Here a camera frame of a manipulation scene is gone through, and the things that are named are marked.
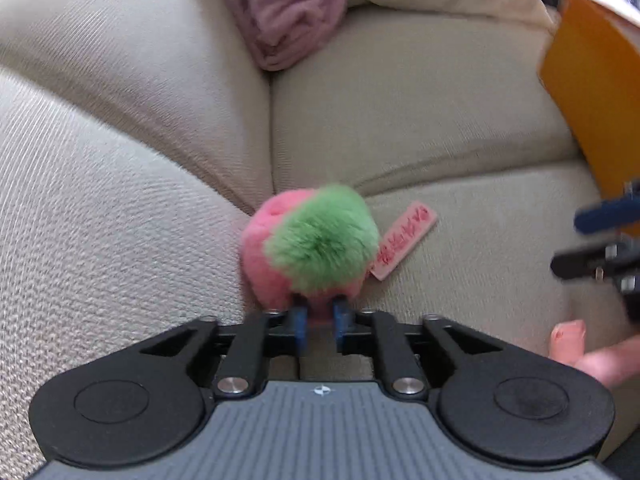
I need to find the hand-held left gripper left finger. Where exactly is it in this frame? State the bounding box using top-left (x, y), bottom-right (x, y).
top-left (137, 294), bottom-right (307, 400)

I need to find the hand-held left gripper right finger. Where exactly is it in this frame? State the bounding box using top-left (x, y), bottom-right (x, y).
top-left (332, 296), bottom-right (503, 397)

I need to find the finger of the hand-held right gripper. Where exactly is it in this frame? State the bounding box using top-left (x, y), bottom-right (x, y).
top-left (550, 241), bottom-right (640, 283)
top-left (574, 193), bottom-right (640, 235)

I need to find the pink and green pompom plush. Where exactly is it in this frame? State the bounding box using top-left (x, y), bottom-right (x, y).
top-left (240, 184), bottom-right (439, 323)

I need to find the beige sofa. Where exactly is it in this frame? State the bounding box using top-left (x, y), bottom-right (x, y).
top-left (0, 0), bottom-right (640, 461)

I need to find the mauve pink cloth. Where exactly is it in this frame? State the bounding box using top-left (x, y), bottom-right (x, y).
top-left (215, 0), bottom-right (348, 72)

